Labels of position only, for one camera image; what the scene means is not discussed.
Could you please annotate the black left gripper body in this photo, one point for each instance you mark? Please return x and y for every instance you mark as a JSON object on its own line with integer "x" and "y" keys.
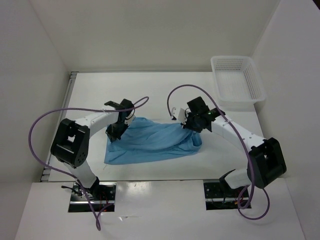
{"x": 119, "y": 126}

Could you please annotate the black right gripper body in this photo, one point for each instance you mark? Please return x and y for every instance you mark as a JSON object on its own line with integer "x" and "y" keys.
{"x": 192, "y": 123}

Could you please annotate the light blue mesh shorts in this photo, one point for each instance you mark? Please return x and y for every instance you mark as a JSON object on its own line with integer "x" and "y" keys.
{"x": 147, "y": 141}

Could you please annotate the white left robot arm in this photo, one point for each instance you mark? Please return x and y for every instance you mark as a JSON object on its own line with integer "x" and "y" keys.
{"x": 71, "y": 142}

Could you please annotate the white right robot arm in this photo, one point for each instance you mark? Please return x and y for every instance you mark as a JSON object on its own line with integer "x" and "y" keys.
{"x": 265, "y": 160}

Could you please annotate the white perforated plastic basket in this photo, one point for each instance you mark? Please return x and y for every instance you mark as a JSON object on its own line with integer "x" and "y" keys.
{"x": 238, "y": 84}

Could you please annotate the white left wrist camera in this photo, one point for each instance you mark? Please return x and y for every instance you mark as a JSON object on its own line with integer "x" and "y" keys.
{"x": 128, "y": 121}

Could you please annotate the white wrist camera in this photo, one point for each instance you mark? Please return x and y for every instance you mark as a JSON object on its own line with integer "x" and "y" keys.
{"x": 128, "y": 121}
{"x": 179, "y": 114}

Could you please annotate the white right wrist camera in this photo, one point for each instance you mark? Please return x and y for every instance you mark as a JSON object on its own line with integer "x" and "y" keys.
{"x": 179, "y": 114}

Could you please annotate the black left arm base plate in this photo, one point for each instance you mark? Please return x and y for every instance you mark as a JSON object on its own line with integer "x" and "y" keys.
{"x": 105, "y": 201}

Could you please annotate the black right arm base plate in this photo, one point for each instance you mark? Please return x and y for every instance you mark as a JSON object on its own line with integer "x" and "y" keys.
{"x": 220, "y": 197}

